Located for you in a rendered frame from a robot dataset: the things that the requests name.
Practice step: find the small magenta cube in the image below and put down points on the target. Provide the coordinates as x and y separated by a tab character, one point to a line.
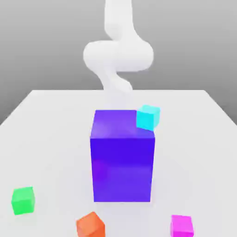
181	226

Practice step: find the small green cube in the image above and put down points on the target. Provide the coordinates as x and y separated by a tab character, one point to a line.
23	201

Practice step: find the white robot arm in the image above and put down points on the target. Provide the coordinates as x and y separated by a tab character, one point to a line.
118	55

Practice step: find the small cyan cube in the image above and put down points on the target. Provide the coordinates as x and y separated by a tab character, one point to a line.
146	119

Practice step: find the small orange cube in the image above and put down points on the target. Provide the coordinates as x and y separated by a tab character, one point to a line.
90	225

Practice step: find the large purple box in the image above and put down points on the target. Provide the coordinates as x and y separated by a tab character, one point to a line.
122	166

